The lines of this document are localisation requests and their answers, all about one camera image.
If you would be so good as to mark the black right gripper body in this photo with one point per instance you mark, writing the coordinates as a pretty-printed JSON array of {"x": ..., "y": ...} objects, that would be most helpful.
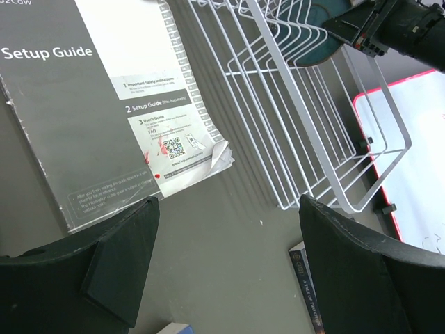
[{"x": 415, "y": 30}]

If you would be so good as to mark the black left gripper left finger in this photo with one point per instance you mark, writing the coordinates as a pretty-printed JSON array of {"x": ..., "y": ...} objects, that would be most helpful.
[{"x": 89, "y": 282}]

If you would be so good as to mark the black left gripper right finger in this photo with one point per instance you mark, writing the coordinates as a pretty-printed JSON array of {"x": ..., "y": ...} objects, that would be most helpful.
[{"x": 367, "y": 282}]

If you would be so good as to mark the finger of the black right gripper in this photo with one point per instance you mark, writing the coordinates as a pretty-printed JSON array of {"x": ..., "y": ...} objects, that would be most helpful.
[{"x": 358, "y": 28}]

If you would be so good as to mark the black plate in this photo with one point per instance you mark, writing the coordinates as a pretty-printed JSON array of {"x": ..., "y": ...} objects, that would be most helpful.
[{"x": 301, "y": 38}]

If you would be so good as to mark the Tale of Two Cities book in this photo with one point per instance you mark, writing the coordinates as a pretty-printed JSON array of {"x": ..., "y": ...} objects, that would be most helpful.
[{"x": 300, "y": 264}]

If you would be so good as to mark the Jane Eyre book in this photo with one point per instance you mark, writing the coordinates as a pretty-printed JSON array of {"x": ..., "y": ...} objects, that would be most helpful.
[{"x": 177, "y": 328}]

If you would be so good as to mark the pink framed whiteboard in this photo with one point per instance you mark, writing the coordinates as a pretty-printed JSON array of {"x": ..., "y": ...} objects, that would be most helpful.
[{"x": 414, "y": 190}]

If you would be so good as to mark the Canon setup guide booklet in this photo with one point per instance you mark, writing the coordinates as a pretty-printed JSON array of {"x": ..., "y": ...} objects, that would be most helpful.
[{"x": 107, "y": 100}]

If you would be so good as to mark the white wire dish rack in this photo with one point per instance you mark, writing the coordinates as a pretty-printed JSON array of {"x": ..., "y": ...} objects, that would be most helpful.
[{"x": 301, "y": 120}]

